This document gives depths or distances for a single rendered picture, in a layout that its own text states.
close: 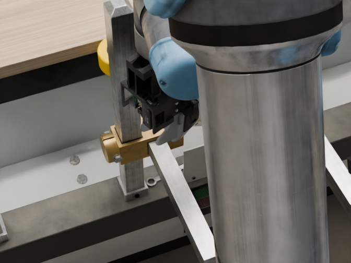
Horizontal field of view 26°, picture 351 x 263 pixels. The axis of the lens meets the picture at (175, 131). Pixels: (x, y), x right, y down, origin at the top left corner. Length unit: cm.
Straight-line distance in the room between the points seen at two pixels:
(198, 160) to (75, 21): 34
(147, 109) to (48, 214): 42
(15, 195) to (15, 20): 34
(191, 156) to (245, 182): 83
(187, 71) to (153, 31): 7
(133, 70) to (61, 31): 41
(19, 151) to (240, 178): 106
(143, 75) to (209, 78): 49
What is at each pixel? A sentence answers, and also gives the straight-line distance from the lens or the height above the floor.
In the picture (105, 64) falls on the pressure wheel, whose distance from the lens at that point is 133.
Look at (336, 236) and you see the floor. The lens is 221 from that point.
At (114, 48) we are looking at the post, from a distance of 109.
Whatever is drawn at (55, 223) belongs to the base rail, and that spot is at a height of 70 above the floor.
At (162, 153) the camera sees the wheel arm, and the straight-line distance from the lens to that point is 125.
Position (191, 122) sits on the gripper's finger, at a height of 101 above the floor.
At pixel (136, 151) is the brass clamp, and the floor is 85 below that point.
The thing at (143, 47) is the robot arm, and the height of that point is 117.
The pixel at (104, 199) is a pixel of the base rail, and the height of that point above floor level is 70.
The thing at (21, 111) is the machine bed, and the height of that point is 77.
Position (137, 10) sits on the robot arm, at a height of 124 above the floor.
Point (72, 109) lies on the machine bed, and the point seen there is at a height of 73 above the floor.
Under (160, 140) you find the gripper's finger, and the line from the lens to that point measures 111.
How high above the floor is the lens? 186
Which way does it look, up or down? 51 degrees down
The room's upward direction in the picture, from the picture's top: straight up
